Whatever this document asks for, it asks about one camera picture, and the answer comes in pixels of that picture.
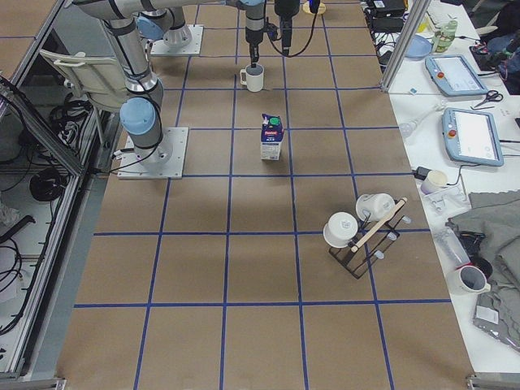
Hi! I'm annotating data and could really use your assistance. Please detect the black scissors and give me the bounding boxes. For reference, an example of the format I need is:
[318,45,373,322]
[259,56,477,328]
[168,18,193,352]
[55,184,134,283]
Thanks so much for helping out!
[471,89,504,110]

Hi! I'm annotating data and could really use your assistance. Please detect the paper cup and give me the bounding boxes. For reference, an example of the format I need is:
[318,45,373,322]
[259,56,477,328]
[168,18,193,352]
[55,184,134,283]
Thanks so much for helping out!
[420,170,448,195]

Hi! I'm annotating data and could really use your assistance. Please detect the grey office chair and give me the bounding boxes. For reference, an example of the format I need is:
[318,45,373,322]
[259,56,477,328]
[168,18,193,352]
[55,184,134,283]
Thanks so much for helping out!
[40,50,129,112]

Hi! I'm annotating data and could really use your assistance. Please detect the white cup on rack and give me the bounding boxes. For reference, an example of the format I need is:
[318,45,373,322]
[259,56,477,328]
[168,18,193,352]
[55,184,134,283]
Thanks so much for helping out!
[323,211,358,249]
[356,193,395,222]

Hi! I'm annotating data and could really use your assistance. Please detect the upper teach pendant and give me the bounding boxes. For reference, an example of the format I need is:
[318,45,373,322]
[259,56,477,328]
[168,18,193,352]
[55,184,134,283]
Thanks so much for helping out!
[424,55,488,97]

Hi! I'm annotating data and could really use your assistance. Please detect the grey cloth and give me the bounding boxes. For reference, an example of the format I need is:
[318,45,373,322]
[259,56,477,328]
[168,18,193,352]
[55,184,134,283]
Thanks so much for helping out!
[446,191,519,350]

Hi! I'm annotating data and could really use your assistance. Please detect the aluminium frame post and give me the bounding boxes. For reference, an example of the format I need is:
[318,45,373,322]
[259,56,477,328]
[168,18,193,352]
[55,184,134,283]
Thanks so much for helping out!
[380,0,431,92]

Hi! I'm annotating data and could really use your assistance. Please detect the teach pendant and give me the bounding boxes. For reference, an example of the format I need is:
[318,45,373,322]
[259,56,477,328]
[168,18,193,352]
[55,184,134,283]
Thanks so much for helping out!
[424,55,488,97]
[442,108,504,167]

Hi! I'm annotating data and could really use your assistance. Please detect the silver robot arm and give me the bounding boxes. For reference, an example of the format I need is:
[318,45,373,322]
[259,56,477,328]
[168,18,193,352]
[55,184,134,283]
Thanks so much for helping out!
[136,1,300,49]
[72,1,200,168]

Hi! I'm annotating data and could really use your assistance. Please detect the black wire cup rack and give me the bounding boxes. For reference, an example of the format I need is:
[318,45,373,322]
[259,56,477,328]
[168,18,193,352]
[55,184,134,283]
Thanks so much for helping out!
[326,197,411,280]

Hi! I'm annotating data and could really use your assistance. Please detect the white mug on side table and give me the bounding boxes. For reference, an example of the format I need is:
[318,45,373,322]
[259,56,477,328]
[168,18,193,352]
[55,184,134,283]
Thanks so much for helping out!
[446,265,491,295]

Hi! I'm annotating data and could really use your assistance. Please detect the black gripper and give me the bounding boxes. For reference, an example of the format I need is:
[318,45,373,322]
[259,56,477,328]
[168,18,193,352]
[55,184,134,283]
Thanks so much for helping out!
[274,0,300,47]
[245,7,265,68]

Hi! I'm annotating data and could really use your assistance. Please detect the lower teach pendant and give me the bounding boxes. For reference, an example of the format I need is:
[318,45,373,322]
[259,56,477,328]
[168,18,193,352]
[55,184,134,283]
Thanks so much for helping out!
[442,108,504,167]

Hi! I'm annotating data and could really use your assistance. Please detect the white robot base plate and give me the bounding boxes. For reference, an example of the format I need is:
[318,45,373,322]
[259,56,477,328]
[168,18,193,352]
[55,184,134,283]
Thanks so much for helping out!
[116,127,189,180]

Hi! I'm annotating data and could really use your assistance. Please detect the blue plate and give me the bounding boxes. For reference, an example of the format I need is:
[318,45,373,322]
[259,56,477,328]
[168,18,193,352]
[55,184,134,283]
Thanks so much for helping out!
[405,34,432,60]

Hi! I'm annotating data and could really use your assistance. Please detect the white ceramic mug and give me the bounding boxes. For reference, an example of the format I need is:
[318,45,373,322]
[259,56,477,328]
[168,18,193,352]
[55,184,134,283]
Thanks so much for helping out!
[239,64,264,93]

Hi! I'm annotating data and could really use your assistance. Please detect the blue white milk carton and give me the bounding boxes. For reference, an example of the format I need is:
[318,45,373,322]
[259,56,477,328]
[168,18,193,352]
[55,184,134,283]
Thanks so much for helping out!
[260,114,284,161]

